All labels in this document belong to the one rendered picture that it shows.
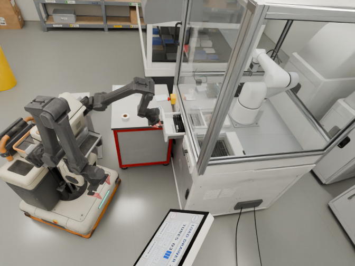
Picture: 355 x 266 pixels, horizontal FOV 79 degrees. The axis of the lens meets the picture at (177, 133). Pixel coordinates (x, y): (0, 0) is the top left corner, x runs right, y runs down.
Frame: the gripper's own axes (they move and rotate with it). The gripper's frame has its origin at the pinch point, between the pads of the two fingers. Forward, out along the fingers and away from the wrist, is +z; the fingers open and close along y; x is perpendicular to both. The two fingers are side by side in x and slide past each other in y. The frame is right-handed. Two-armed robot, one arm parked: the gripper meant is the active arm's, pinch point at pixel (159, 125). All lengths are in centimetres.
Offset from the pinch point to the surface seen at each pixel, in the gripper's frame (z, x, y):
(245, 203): 93, -50, 30
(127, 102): -4, 47, -29
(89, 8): -16, 416, -119
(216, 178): 23, -51, 27
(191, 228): -17, -90, 18
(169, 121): 11.2, 11.0, 4.6
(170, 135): 7.0, -8.6, 5.5
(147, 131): 14.2, 15.6, -20.4
